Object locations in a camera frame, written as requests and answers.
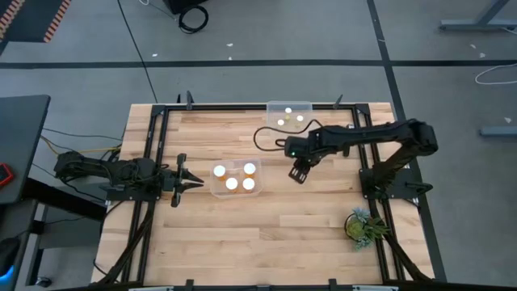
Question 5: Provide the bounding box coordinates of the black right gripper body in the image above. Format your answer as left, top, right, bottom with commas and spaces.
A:
284, 135, 324, 185

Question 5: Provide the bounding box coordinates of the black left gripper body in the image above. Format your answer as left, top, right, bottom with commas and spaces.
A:
161, 153, 187, 208

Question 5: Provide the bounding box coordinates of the clear plastic bin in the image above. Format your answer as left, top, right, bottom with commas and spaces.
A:
265, 99, 315, 138
208, 157, 263, 200

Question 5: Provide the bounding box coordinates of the potted succulent plant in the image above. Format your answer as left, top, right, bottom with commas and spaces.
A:
343, 206, 392, 252

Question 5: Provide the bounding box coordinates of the dark grey desk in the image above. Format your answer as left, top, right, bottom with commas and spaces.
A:
0, 95, 52, 205

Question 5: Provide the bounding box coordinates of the grey table foot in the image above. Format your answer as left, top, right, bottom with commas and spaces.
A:
479, 125, 517, 137

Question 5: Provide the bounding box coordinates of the grey table base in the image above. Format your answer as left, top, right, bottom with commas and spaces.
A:
439, 0, 517, 32

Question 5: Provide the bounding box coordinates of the orange black striped mat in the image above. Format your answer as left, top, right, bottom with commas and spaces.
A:
0, 0, 73, 44

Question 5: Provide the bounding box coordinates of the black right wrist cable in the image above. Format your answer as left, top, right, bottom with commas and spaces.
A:
253, 119, 324, 153

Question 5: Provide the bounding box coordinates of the black aluminium table frame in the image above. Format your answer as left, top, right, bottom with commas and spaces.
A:
95, 93, 435, 291

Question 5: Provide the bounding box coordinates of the dark desk leg frame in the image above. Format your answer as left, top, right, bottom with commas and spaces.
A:
15, 177, 108, 291

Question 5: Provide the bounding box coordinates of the thin black cable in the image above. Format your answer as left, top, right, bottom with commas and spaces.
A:
42, 127, 122, 142

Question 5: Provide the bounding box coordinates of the yellow cable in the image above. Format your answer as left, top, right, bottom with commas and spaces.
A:
39, 135, 123, 157

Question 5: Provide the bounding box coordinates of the coiled black cable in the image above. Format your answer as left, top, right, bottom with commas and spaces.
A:
178, 3, 210, 35

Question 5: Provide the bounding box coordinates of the white floor cable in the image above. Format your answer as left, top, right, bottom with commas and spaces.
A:
474, 62, 517, 86

